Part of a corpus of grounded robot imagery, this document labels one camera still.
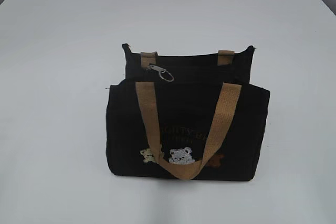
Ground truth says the black canvas tote bag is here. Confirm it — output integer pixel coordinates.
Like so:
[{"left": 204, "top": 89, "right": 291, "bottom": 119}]
[{"left": 106, "top": 44, "right": 270, "bottom": 182}]

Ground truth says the silver zipper pull with ring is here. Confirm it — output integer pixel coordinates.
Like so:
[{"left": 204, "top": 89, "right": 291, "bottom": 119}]
[{"left": 146, "top": 64, "right": 174, "bottom": 82}]

